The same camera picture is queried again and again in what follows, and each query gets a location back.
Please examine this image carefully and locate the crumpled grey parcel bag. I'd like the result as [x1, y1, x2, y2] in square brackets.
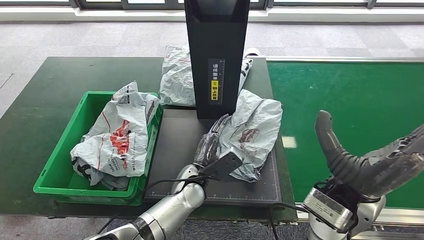
[159, 45, 254, 108]

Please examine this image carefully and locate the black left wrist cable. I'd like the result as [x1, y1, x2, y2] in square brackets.
[96, 175, 208, 236]

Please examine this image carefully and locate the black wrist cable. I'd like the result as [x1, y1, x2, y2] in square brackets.
[268, 202, 311, 240]
[96, 175, 208, 236]

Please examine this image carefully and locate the black inbound scanner machine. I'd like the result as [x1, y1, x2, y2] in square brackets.
[144, 0, 283, 208]

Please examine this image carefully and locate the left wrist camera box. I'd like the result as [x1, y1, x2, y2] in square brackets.
[197, 151, 244, 182]

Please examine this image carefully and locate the grey parcel dark red print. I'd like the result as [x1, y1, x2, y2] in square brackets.
[218, 88, 283, 184]

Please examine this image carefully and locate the white parcel thin red line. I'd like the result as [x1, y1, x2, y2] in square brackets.
[70, 81, 162, 186]

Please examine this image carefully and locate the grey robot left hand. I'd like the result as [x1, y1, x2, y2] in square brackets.
[193, 113, 233, 170]

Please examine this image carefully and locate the black yellow label sticker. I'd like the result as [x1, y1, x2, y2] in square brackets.
[207, 58, 226, 106]

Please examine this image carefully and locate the green plastic crate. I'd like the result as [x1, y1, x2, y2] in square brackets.
[33, 91, 164, 207]

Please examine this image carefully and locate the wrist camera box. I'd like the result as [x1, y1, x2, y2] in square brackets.
[302, 187, 355, 234]
[197, 151, 244, 182]

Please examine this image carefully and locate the dark green table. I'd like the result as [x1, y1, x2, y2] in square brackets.
[0, 56, 298, 223]

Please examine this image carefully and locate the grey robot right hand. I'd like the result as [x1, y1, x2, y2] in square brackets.
[313, 110, 424, 200]

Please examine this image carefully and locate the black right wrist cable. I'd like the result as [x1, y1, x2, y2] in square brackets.
[268, 202, 311, 240]

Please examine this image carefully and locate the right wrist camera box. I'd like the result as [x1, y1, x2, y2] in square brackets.
[302, 187, 355, 234]

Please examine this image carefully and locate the green conveyor belt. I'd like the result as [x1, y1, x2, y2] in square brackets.
[264, 56, 424, 229]

